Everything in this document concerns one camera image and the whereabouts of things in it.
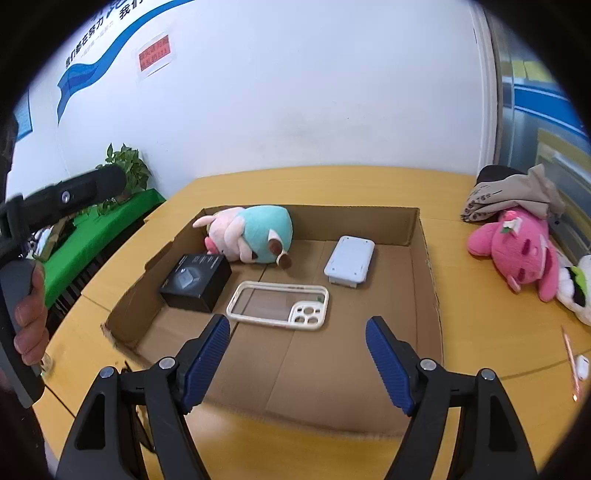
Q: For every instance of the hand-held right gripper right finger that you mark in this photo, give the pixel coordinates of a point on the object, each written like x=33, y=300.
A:
x=388, y=364

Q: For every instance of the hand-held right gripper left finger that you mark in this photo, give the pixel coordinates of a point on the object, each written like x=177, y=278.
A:
x=207, y=360

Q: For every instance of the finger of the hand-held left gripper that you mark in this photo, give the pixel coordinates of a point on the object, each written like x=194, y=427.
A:
x=74, y=194

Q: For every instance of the small black product box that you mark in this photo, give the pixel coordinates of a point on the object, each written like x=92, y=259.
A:
x=196, y=281

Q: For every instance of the cardboard box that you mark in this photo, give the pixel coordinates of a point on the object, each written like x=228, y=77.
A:
x=300, y=369

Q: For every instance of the cream clear phone case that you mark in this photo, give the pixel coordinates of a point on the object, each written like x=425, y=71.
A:
x=307, y=317

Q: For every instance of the pale lavender power bank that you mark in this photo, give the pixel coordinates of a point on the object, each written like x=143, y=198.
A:
x=349, y=261

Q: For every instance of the pink pig plush toy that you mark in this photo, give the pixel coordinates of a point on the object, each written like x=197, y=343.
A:
x=263, y=230

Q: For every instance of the person's left hand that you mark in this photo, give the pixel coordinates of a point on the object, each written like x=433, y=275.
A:
x=31, y=318

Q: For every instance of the green tablecloth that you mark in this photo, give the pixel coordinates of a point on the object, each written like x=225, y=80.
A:
x=101, y=230

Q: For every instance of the green potted plant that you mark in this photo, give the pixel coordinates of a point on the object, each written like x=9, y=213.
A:
x=127, y=168

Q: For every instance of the bright pink plush toy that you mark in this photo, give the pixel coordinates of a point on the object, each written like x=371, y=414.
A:
x=512, y=251

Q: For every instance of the rose gold pen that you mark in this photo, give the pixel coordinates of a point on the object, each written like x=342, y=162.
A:
x=570, y=360

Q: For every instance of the white earbud case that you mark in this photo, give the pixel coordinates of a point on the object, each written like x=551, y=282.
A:
x=584, y=367

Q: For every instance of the white and green plush toy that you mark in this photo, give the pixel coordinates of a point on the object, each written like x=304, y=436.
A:
x=577, y=290

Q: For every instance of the beige cloth bag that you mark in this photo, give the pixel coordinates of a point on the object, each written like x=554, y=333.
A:
x=517, y=196

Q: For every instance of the black round object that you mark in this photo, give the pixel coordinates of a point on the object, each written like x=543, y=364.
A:
x=496, y=174

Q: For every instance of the yellow sticky note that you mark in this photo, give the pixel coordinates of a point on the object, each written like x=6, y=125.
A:
x=536, y=70
x=518, y=69

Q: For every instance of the blue framed wall picture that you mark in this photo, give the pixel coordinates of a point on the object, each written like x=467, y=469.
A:
x=24, y=115

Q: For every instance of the blue wall decal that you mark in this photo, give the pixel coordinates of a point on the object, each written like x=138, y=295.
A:
x=106, y=50

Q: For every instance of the red wall notice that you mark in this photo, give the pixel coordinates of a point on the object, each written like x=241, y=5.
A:
x=157, y=55

